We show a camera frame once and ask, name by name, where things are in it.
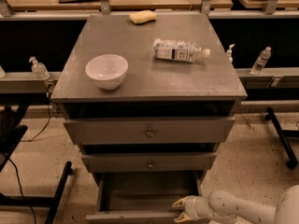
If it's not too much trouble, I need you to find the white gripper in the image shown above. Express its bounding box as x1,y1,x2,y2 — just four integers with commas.
172,196,208,223

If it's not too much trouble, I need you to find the grey bottom drawer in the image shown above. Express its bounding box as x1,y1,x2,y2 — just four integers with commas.
86,171,203,224

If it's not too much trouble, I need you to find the grey drawer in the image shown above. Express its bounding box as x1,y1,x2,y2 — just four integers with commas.
64,117,235,145
86,171,203,224
81,152,216,173

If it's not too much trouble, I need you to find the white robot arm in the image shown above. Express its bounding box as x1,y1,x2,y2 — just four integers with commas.
172,185,299,224

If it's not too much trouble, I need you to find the grey middle drawer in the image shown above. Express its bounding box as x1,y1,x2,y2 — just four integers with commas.
81,152,216,173

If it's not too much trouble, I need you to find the grey top drawer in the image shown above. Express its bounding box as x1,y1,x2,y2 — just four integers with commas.
64,117,235,145

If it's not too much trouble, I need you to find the grey wooden drawer cabinet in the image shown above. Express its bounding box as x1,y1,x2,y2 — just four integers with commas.
50,13,249,185

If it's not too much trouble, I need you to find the black table leg right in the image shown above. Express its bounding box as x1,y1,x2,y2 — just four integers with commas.
264,107,299,169

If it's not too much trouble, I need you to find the black table leg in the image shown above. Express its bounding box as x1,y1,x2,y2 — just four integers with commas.
264,107,299,169
0,161,73,224

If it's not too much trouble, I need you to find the white bowl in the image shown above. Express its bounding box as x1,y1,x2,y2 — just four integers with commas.
85,54,128,90

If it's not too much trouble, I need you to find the lying plastic bottle with label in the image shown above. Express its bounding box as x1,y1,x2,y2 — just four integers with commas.
153,38,210,63

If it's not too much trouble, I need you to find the black table leg left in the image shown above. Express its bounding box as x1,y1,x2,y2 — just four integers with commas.
0,161,73,224

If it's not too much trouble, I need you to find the small white pump bottle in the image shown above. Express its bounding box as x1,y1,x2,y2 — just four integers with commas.
226,44,235,63

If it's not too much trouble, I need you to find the standing clear water bottle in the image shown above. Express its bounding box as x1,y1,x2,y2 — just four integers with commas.
250,47,271,75

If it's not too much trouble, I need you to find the yellow sponge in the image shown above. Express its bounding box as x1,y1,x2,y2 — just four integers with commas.
129,10,157,24

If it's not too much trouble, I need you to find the clear pump dispenser bottle left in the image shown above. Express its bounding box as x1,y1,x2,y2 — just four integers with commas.
29,56,50,80

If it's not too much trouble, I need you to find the black cable on floor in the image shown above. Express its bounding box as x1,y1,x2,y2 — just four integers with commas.
0,152,38,224

